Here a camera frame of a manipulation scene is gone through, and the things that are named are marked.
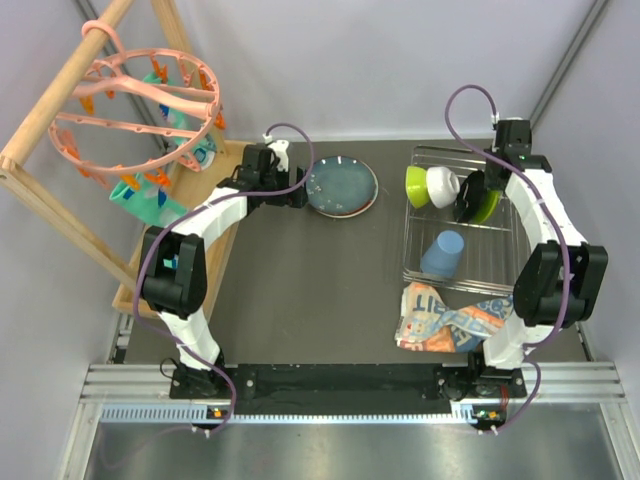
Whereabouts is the lime green plate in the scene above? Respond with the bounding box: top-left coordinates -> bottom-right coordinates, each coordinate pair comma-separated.
471,190 -> 501,225

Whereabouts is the red teal floral plate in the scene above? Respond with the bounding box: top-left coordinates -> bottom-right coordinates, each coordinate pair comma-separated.
309,188 -> 378,219

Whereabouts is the dark blue speckled plate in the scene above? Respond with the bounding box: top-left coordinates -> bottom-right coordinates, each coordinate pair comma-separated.
305,155 -> 379,206

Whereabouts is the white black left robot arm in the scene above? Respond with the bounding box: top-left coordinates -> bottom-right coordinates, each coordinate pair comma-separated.
139,136 -> 307,397

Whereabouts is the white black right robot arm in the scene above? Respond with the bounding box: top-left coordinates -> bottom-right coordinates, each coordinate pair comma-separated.
455,118 -> 608,396

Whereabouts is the printed dish towel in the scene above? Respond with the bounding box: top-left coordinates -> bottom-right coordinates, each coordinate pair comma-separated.
394,282 -> 514,353

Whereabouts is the teal patterned sock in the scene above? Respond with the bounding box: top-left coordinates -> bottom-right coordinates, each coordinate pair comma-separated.
109,175 -> 188,228
143,72 -> 217,172

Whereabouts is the white bowl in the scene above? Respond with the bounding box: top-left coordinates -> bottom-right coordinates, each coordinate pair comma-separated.
426,166 -> 460,209

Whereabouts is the wooden tray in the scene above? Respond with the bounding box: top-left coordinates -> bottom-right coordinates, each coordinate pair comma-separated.
111,139 -> 261,321

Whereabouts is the lime green bowl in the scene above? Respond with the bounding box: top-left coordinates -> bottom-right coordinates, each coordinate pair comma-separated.
405,166 -> 430,209

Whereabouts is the light blue cup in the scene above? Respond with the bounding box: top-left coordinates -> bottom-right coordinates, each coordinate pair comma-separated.
420,230 -> 465,278

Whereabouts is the pink round clip hanger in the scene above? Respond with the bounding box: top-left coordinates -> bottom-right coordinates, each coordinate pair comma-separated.
48,20 -> 222,189

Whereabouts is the wooden drying stand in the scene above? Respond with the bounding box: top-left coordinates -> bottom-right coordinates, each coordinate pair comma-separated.
0,0 -> 227,298

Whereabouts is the wire dish rack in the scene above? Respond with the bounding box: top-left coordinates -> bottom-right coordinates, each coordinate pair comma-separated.
403,145 -> 530,296

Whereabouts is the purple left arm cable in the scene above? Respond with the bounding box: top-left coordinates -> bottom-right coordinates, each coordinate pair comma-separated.
132,123 -> 316,436

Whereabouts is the aluminium frame rail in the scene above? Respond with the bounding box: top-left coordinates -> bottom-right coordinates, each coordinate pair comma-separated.
60,362 -> 639,479

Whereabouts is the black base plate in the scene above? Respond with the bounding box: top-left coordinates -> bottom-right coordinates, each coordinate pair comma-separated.
169,362 -> 528,416

